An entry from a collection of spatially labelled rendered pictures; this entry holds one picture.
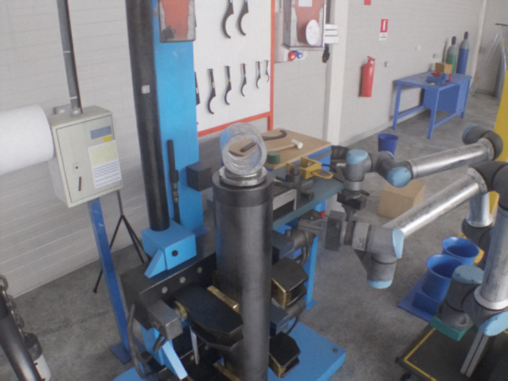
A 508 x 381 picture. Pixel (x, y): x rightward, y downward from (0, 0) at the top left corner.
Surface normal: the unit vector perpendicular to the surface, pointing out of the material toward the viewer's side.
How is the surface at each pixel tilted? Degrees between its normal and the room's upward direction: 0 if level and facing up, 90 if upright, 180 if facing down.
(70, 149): 90
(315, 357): 0
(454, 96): 90
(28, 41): 90
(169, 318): 0
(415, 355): 0
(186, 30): 90
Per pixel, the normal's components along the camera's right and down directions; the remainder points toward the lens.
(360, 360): 0.00, -0.89
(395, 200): -0.60, 0.36
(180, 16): 0.15, 0.44
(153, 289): 0.72, 0.31
